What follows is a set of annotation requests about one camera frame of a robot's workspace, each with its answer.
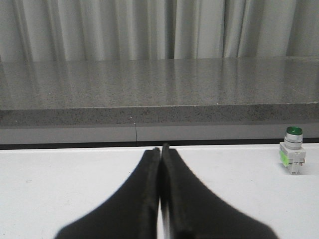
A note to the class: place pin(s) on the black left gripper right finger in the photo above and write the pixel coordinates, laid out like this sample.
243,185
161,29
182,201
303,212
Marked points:
191,211

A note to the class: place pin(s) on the green pushbutton switch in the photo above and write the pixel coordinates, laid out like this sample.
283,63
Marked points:
292,154

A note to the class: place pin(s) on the grey granite counter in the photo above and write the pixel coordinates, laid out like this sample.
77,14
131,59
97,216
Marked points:
250,100

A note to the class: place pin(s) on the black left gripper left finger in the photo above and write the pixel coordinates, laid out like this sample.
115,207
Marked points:
130,213

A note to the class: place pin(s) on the grey curtain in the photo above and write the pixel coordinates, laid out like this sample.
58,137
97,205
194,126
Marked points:
64,30

